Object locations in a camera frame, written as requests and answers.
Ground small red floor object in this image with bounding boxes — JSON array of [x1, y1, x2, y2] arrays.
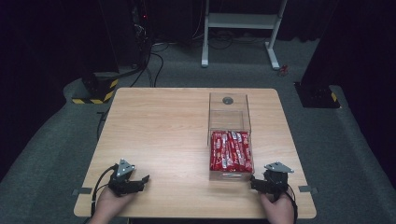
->
[[277, 63, 290, 77]]

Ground clear acrylic box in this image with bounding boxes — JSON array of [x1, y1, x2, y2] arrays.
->
[[206, 91, 255, 182]]

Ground black yellow striped stand base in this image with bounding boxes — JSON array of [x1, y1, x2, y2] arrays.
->
[[71, 72, 120, 105]]

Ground dark equipment rack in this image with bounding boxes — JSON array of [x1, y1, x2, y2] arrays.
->
[[129, 0, 154, 68]]

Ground person's right hand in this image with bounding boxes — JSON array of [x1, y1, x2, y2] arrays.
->
[[260, 190, 296, 224]]

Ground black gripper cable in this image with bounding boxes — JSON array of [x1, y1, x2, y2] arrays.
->
[[90, 165, 118, 217], [285, 184, 299, 224]]

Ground grey tape strip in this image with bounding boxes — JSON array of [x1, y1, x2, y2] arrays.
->
[[297, 185, 319, 195], [71, 187, 93, 197]]

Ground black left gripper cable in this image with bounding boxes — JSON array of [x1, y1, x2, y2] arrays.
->
[[90, 165, 118, 217]]

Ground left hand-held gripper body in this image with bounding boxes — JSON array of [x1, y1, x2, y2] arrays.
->
[[107, 158, 146, 197]]

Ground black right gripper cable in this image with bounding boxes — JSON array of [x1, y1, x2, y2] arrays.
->
[[285, 184, 299, 224]]

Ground stack of red snack packets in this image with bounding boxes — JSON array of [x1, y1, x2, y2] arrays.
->
[[210, 130, 254, 174]]

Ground black floor cables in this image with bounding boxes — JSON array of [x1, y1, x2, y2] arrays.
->
[[129, 29, 237, 89]]

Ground white metal stand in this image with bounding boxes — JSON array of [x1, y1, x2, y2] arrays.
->
[[201, 0, 288, 71]]

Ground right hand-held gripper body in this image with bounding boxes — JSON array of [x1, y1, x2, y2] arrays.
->
[[257, 161, 295, 203]]

